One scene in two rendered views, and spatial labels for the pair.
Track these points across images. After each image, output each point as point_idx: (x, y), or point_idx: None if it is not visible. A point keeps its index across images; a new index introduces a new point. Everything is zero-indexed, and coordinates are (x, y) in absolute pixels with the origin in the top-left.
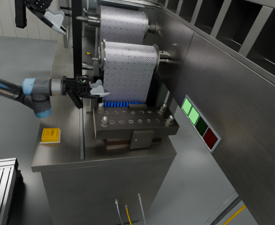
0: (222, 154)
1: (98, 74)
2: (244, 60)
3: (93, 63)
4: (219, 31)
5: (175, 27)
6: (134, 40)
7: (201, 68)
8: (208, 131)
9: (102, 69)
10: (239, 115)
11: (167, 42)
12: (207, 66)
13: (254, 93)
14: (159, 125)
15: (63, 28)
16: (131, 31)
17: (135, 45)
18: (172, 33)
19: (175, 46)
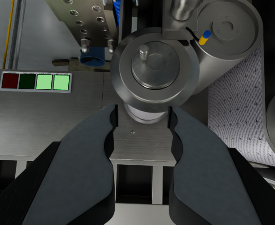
0: None
1: (162, 6)
2: (15, 157)
3: (174, 25)
4: None
5: (147, 150)
6: (215, 107)
7: (63, 130)
8: (14, 85)
9: (125, 41)
10: None
11: (160, 126)
12: (54, 135)
13: None
14: (73, 31)
15: (168, 118)
16: (218, 122)
17: (147, 116)
18: (150, 142)
19: (132, 130)
